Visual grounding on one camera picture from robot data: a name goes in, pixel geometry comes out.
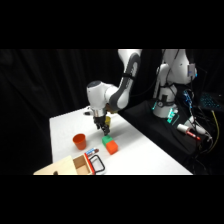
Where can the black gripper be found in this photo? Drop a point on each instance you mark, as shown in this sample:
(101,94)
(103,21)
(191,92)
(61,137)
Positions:
(99,118)

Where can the green block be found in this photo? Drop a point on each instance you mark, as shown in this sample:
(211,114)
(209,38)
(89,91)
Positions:
(106,139)

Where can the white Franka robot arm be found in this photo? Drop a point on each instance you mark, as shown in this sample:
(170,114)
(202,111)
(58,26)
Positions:
(125,90)

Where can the red block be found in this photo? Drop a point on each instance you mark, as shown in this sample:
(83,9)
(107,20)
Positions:
(112,147)

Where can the orange cup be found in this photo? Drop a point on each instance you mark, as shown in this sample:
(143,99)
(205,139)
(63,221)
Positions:
(80,141)

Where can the black robot stand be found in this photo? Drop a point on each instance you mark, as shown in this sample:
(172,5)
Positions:
(150,125)

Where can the wooden drawer box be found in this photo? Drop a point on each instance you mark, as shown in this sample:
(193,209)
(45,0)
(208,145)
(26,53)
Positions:
(63,166)

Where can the small green light device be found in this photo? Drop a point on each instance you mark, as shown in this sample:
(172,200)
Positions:
(172,116)

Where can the black curtain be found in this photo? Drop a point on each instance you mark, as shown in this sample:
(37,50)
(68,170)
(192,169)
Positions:
(43,86)

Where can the white cylinder with red tip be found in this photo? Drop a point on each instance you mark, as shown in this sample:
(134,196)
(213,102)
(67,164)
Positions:
(185,130)

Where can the blue backlit keyboard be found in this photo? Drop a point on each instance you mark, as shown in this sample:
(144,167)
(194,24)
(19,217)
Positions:
(210,101)

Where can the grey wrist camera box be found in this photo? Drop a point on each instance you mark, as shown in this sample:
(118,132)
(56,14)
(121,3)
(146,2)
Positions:
(87,113)

